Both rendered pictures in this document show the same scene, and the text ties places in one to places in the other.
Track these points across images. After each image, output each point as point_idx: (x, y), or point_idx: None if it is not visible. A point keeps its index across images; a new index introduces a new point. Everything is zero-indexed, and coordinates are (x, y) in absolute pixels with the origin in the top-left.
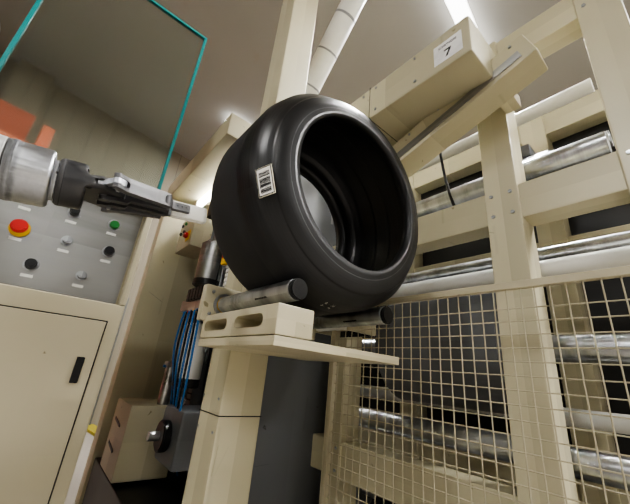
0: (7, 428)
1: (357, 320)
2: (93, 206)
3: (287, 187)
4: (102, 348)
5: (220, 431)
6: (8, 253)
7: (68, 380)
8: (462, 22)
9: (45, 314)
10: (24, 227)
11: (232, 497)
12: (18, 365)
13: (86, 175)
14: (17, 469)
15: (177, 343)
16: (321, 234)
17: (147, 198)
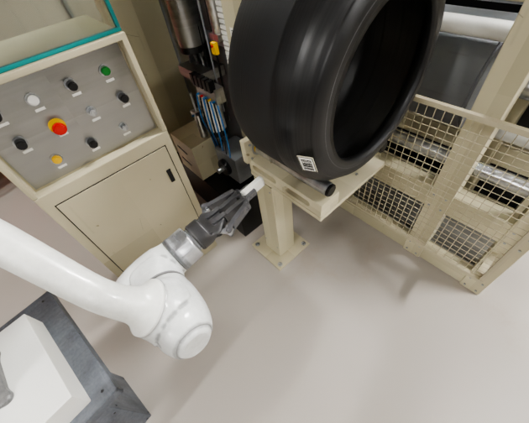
0: (163, 209)
1: None
2: (75, 65)
3: (324, 158)
4: (174, 159)
5: (274, 191)
6: (72, 144)
7: (170, 181)
8: None
9: (133, 165)
10: (65, 128)
11: (285, 205)
12: (144, 190)
13: (212, 237)
14: (179, 215)
15: (205, 118)
16: (347, 162)
17: (242, 219)
